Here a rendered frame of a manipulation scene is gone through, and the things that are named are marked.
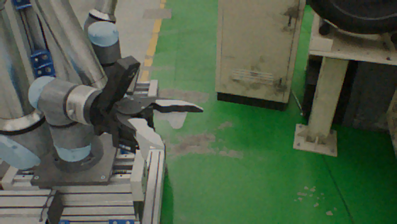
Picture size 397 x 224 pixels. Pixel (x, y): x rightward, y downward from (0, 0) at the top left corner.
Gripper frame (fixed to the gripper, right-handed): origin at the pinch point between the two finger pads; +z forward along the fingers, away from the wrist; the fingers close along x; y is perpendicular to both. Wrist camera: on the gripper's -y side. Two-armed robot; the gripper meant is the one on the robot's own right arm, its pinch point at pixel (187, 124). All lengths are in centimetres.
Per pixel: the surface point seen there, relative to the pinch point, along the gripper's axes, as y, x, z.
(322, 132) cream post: 74, -154, 22
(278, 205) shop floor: 94, -97, 11
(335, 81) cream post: 38, -149, 22
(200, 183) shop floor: 94, -95, -34
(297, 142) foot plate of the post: 85, -153, 9
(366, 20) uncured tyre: -5, -103, 27
